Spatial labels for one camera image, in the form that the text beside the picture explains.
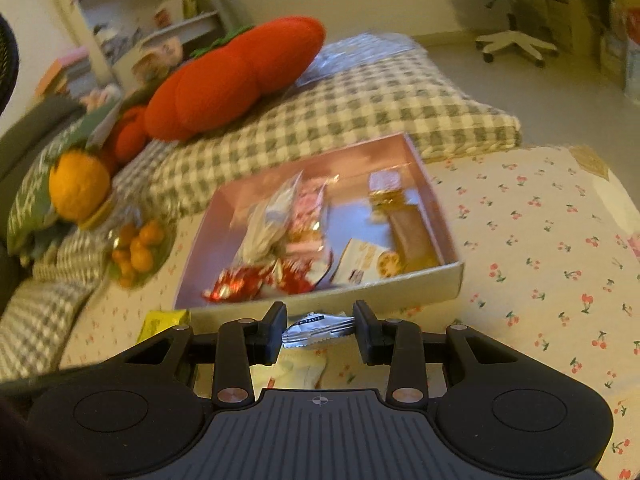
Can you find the red foil candy packet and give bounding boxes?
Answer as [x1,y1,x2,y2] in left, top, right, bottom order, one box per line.
[200,265,282,304]
[272,256,323,294]

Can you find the grey checked blanket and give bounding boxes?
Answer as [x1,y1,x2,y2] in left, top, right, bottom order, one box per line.
[0,51,524,382]

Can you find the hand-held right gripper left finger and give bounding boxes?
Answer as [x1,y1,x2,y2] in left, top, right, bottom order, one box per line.
[120,301,289,408]

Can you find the small silver snack packet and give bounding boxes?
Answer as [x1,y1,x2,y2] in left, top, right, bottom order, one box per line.
[281,312,359,349]

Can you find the large red tomato plush pillow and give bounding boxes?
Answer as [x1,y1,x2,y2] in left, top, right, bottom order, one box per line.
[144,16,327,142]

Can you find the silver box with pink inside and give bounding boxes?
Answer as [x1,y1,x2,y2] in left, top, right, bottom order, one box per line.
[172,132,464,319]

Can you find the orange fruit plush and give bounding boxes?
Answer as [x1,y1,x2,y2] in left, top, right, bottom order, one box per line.
[48,151,112,224]

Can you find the clear wafer biscuit packet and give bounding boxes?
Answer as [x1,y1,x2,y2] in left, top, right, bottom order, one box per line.
[367,170,402,197]

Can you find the small red plush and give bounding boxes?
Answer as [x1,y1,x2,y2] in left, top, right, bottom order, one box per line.
[106,106,152,167]

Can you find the black fan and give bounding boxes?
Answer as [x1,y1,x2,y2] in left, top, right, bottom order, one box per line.
[0,12,24,112]

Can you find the yellow-green snack packet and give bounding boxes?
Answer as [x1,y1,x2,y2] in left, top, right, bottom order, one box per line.
[137,309,192,345]

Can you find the long white cake packet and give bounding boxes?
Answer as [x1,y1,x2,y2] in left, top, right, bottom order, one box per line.
[239,172,306,264]

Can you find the clear plastic bag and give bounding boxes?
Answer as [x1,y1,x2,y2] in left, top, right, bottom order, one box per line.
[299,31,417,87]

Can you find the white snack packet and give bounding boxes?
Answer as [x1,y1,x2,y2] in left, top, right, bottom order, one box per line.
[331,237,404,287]

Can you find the white office chair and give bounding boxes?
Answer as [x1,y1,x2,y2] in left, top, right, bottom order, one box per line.
[459,0,562,69]

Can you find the cherry print bed sheet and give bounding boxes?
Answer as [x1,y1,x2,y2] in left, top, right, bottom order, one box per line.
[57,145,640,480]

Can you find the pink nougat snack packet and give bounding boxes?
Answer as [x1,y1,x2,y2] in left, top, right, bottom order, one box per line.
[286,182,332,262]

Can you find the white bookshelf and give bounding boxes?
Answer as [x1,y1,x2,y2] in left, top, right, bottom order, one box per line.
[39,0,232,92]

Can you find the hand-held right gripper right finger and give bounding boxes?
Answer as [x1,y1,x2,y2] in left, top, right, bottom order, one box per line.
[353,300,523,407]

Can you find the glass jar of small oranges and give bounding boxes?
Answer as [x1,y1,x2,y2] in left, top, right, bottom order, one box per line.
[106,195,177,289]

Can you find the gold foil snack packet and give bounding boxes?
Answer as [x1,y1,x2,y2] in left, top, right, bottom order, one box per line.
[372,192,447,275]

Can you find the green leaf print pillow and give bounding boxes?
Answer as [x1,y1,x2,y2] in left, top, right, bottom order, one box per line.
[7,109,123,257]

